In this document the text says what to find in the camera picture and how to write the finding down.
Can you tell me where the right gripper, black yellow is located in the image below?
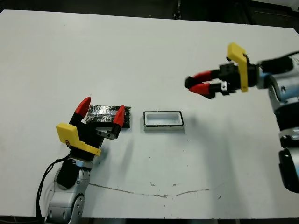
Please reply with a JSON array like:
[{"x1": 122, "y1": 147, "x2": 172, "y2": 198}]
[{"x1": 189, "y1": 42, "x2": 257, "y2": 100}]

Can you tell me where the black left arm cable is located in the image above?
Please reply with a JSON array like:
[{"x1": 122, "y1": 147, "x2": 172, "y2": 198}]
[{"x1": 34, "y1": 156, "x2": 72, "y2": 221}]

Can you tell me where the box base, white inside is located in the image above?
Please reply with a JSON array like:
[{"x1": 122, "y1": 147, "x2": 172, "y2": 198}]
[{"x1": 142, "y1": 111, "x2": 185, "y2": 132}]

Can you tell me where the left gripper, black yellow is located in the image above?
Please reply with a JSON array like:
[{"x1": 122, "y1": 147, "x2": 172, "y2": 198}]
[{"x1": 56, "y1": 97, "x2": 126, "y2": 162}]

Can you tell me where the black glossy box lid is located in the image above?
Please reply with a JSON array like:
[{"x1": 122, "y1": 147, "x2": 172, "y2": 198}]
[{"x1": 85, "y1": 105, "x2": 131, "y2": 129}]

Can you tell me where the black metal frame post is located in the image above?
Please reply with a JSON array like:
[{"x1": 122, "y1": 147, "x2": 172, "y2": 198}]
[{"x1": 174, "y1": 0, "x2": 183, "y2": 19}]

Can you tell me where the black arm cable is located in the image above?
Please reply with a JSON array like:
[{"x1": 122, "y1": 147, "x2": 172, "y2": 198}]
[
  {"x1": 256, "y1": 51, "x2": 299, "y2": 68},
  {"x1": 34, "y1": 156, "x2": 72, "y2": 221}
]

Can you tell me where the black camera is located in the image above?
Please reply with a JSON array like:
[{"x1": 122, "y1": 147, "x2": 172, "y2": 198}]
[{"x1": 184, "y1": 76, "x2": 195, "y2": 91}]

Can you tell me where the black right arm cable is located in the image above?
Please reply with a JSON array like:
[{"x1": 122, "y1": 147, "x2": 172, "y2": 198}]
[{"x1": 256, "y1": 51, "x2": 299, "y2": 68}]

